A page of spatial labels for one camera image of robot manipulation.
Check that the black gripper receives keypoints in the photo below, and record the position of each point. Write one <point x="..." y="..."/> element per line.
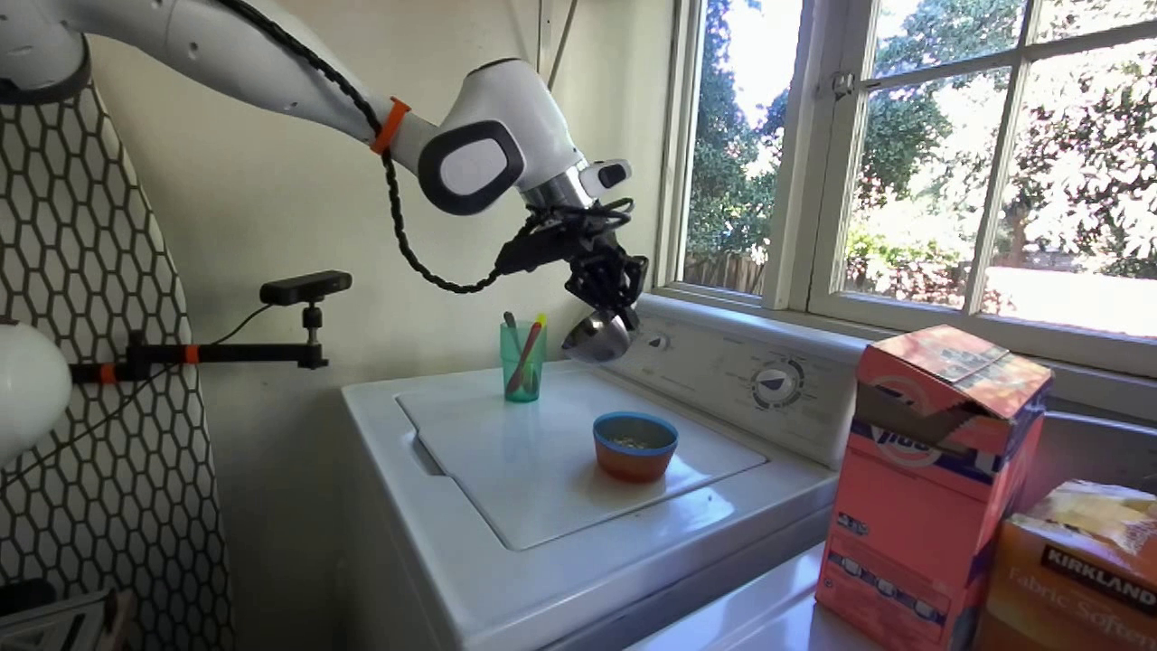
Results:
<point x="602" y="278"/>

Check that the silver metal bowl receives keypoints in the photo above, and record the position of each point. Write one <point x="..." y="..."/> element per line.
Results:
<point x="598" y="342"/>

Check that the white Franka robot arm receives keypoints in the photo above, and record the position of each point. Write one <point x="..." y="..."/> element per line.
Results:
<point x="507" y="133"/>

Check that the orange and light blue bowl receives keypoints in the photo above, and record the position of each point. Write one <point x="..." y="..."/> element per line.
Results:
<point x="635" y="451"/>

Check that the small washer knob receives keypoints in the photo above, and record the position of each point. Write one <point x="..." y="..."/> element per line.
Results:
<point x="658" y="342"/>

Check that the yellow plastic spoon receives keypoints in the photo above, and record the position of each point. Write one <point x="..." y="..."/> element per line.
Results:
<point x="536" y="330"/>

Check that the grey plastic utensil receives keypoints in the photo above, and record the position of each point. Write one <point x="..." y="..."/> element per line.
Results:
<point x="510" y="325"/>

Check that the red plastic spoon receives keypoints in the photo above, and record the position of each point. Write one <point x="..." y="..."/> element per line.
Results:
<point x="522" y="366"/>

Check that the green translucent plastic cup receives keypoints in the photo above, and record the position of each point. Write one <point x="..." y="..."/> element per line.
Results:
<point x="522" y="376"/>

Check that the large washer timer dial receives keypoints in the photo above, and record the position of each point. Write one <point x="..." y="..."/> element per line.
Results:
<point x="777" y="385"/>

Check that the white framed window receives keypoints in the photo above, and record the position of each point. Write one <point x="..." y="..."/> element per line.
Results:
<point x="819" y="157"/>

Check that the white washing machine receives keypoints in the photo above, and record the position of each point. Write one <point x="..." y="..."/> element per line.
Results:
<point x="455" y="567"/>

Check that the white dryer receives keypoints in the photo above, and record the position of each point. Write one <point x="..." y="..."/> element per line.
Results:
<point x="746" y="616"/>

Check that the Tide detergent box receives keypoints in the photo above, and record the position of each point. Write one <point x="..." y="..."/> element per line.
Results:
<point x="922" y="493"/>

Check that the honeycomb patterned panel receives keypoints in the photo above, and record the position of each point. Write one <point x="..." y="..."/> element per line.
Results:
<point x="108" y="482"/>

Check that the Kirkland cardboard box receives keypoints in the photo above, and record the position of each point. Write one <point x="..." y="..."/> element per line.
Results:
<point x="1068" y="589"/>

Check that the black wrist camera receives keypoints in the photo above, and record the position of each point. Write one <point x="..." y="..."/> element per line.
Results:
<point x="543" y="246"/>

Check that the black exterior camera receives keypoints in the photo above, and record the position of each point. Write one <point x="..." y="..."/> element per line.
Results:
<point x="305" y="286"/>

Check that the black camera mount rod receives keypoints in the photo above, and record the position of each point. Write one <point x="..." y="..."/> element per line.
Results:
<point x="229" y="351"/>

